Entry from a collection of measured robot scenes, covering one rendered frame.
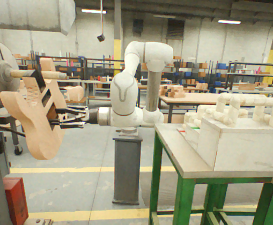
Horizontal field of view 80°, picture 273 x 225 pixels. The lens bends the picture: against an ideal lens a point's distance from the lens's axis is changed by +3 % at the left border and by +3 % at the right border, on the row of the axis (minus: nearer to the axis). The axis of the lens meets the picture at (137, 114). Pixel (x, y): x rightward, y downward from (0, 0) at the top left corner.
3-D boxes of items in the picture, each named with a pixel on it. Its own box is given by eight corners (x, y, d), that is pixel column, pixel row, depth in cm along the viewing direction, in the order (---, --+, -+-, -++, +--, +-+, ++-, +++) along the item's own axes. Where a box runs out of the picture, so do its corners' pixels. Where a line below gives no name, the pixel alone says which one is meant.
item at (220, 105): (216, 120, 65) (220, 97, 63) (212, 118, 68) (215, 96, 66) (223, 120, 66) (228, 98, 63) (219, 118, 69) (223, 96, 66)
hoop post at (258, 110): (256, 121, 67) (261, 99, 64) (250, 119, 70) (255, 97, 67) (263, 121, 67) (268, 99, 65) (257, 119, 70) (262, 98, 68)
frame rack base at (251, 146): (213, 172, 60) (221, 128, 56) (196, 152, 75) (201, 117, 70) (280, 171, 63) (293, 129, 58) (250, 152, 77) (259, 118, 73)
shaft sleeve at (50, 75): (16, 76, 68) (12, 79, 65) (14, 68, 66) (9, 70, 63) (61, 78, 69) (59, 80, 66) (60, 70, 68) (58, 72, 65)
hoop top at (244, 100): (233, 106, 55) (234, 97, 55) (227, 104, 59) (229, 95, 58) (287, 107, 57) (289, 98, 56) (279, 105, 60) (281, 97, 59)
